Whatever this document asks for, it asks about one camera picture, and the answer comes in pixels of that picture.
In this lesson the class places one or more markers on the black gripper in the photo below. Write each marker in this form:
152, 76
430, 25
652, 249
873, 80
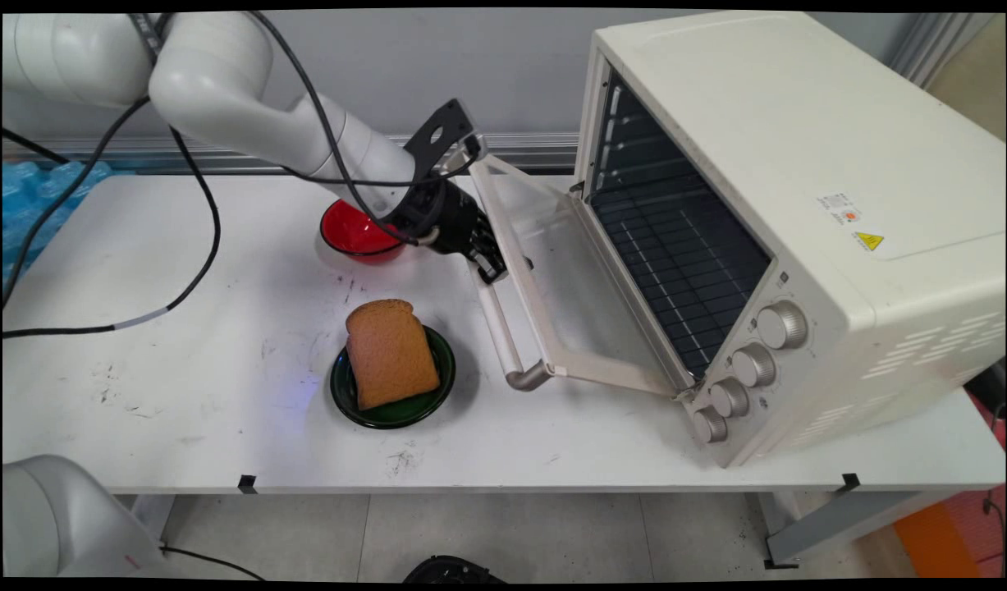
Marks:
437, 217

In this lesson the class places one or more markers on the grey rounded robot base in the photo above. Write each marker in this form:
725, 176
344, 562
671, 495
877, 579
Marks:
52, 517

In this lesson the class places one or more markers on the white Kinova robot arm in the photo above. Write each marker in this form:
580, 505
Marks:
216, 82

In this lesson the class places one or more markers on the red bowl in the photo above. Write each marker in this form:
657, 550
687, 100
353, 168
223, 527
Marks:
351, 234

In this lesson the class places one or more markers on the brown bread slice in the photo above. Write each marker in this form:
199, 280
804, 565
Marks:
388, 353

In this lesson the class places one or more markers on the dark green plate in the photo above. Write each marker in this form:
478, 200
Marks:
400, 414

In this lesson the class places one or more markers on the metal oven rack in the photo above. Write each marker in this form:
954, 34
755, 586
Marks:
684, 271

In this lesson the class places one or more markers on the large silver oven knob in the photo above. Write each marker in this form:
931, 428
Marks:
784, 324

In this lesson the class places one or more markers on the black object on floor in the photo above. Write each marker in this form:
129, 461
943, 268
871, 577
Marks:
450, 569

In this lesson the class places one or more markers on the black tape piece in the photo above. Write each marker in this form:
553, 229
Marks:
248, 484
851, 483

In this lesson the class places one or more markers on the cream toaster oven body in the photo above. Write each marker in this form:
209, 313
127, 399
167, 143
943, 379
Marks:
798, 123

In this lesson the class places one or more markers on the yellow warning sticker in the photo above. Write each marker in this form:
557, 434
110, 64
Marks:
870, 241

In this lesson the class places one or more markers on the white table leg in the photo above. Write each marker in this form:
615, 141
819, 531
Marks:
152, 517

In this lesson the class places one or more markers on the grey table leg brace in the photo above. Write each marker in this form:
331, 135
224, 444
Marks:
839, 525

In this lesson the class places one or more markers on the blue plastic bag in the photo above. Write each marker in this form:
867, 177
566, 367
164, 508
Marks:
43, 197

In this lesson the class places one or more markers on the orange box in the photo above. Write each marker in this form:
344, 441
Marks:
934, 542

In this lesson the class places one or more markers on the aluminium rail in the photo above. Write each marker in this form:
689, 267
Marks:
536, 152

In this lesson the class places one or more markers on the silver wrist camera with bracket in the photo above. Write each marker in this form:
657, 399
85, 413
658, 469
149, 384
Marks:
437, 135

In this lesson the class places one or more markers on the aluminium profile post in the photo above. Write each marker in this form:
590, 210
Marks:
930, 45

